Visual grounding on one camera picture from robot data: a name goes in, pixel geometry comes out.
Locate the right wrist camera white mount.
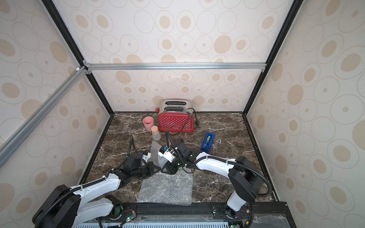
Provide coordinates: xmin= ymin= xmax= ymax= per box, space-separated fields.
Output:
xmin=158 ymin=146 xmax=176 ymax=162

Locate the horizontal aluminium frame bar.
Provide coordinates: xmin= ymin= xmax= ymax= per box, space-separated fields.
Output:
xmin=84 ymin=62 xmax=266 ymax=72

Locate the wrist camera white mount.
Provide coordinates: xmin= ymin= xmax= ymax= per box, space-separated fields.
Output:
xmin=142 ymin=153 xmax=151 ymax=162
xmin=158 ymin=146 xmax=176 ymax=162

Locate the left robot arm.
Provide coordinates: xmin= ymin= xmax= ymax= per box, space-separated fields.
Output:
xmin=32 ymin=152 xmax=161 ymax=228

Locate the black toaster power cable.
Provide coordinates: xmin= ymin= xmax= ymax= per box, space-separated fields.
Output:
xmin=166 ymin=107 xmax=200 ymax=135

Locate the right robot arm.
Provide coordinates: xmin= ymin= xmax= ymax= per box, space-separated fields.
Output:
xmin=158 ymin=142 xmax=272 ymax=219

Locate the red polka dot toaster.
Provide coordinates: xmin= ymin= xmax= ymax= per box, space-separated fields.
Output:
xmin=156 ymin=99 xmax=194 ymax=133

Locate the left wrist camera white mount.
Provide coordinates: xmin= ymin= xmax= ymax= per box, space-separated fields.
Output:
xmin=142 ymin=153 xmax=151 ymax=162

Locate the diagonal aluminium frame bar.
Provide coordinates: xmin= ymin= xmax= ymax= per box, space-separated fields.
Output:
xmin=1 ymin=66 xmax=86 ymax=166

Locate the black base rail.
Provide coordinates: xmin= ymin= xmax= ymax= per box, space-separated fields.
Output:
xmin=50 ymin=201 xmax=297 ymax=228

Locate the pink plastic cup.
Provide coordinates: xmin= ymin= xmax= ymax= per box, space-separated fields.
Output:
xmin=143 ymin=116 xmax=155 ymax=132

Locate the clear bubble wrap sheet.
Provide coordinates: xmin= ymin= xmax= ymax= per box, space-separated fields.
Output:
xmin=136 ymin=140 xmax=194 ymax=206

